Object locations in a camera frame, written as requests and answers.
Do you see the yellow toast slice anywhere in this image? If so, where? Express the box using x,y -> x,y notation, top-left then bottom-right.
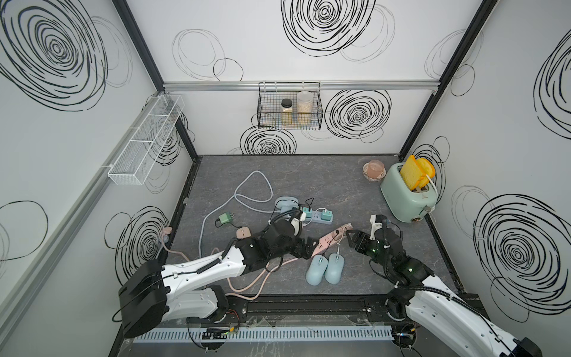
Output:
400,155 -> 436,191

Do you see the light blue power cable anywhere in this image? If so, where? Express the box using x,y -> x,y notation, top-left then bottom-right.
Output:
195,170 -> 282,260

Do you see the white wire shelf basket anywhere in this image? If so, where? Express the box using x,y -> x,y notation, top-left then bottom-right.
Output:
108,94 -> 184,185

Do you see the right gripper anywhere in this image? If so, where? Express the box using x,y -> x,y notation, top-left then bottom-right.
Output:
344,228 -> 391,272

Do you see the blue power strip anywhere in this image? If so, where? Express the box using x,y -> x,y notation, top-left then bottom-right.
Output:
302,207 -> 333,226

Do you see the white lid tall jar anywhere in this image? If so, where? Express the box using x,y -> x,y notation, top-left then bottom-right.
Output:
297,91 -> 314,128

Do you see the pink power strip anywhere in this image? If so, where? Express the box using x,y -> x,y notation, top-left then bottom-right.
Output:
312,223 -> 353,257

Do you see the pink power cable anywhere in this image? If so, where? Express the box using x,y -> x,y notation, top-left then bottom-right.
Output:
159,227 -> 300,300

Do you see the light blue mouse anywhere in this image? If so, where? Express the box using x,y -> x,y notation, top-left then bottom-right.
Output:
324,253 -> 345,285
306,254 -> 329,286

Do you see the black wire basket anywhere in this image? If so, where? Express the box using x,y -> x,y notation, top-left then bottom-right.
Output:
256,81 -> 324,131

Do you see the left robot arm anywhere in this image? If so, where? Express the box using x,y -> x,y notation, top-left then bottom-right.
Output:
117,218 -> 319,339

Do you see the brown lid spice jar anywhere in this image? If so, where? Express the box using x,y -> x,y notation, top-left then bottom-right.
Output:
280,98 -> 293,127

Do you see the blue mouse behind strip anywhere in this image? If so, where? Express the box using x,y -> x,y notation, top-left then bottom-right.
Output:
274,196 -> 299,211

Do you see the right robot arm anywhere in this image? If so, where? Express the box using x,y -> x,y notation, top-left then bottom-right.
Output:
346,225 -> 543,356

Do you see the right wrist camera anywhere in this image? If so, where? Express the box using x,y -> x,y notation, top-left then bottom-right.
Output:
370,214 -> 388,240

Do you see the mint green toaster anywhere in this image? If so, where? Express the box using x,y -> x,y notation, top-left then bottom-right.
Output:
380,163 -> 438,223

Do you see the peach mouse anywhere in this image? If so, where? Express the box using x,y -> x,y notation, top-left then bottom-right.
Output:
236,226 -> 251,239

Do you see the green charger plug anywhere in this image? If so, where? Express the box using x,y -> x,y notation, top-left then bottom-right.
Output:
218,212 -> 233,225

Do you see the grey cable duct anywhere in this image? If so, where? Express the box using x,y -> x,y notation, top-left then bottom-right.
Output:
134,326 -> 394,343

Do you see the pink glass bowl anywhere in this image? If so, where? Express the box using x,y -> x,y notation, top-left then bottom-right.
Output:
363,159 -> 387,182

